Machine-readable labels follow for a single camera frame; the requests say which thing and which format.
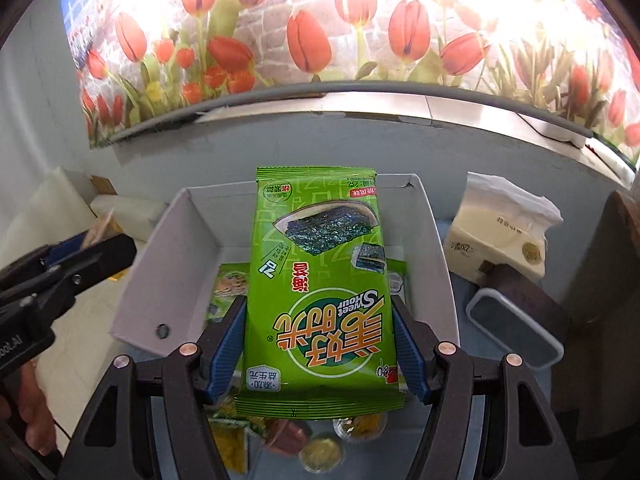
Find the pink jelly cup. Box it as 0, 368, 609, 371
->
265, 419, 312, 456

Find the green seaweed snack bag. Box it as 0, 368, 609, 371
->
235, 166, 405, 420

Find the person's left hand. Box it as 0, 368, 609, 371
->
1, 361, 56, 456

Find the yellow green snack packet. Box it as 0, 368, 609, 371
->
206, 391, 268, 474

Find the cream leather sofa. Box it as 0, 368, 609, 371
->
0, 167, 170, 453

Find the blue tablecloth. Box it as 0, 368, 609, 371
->
150, 219, 554, 480

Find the brown cardboard piece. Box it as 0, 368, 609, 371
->
90, 176, 117, 195

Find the white cardboard box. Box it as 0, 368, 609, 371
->
111, 174, 460, 356

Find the yellow jelly cup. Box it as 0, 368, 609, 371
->
332, 413, 388, 443

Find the gold jelly cup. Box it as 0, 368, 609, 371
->
298, 436, 344, 474

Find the tissue pack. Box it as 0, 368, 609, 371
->
444, 172, 563, 284

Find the tulip print window blind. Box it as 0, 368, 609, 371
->
60, 0, 639, 160

